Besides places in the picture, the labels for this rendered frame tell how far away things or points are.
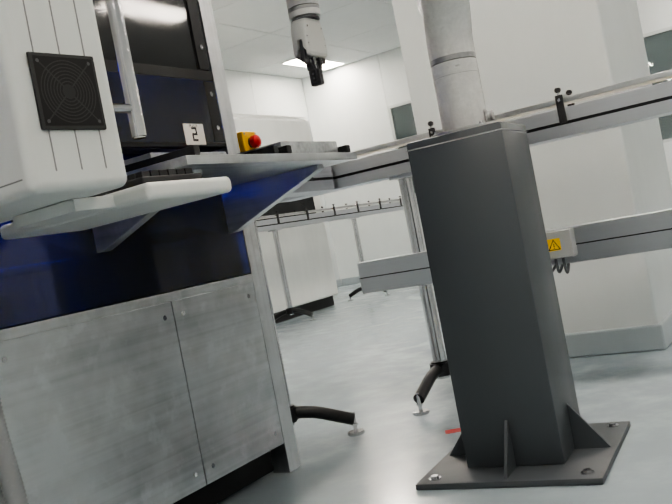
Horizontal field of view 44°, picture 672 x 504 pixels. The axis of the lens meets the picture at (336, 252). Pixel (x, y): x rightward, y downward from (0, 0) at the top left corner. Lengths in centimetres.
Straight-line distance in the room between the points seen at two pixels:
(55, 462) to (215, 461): 52
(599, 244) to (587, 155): 68
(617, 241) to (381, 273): 87
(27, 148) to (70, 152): 7
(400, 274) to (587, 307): 82
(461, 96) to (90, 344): 109
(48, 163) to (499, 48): 254
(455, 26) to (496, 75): 138
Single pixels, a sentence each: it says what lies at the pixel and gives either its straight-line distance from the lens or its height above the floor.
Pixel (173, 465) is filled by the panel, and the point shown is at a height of 18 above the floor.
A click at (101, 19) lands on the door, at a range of 226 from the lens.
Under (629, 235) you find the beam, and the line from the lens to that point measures 279.
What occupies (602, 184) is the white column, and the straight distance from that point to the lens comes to 341.
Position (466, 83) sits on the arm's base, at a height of 98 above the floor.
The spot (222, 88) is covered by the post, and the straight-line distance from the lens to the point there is 253.
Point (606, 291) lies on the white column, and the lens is 344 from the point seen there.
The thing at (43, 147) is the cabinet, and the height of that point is 87.
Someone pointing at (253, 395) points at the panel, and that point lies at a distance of 241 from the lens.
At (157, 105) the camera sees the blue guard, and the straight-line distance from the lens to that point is 230.
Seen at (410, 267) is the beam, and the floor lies 50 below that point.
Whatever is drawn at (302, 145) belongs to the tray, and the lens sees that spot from 212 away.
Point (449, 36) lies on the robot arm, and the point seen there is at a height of 110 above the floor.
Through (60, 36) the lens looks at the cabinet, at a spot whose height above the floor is 103.
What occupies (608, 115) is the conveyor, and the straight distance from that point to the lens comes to 277.
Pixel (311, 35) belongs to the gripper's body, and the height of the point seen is 119.
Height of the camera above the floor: 65
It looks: 1 degrees down
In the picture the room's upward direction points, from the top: 11 degrees counter-clockwise
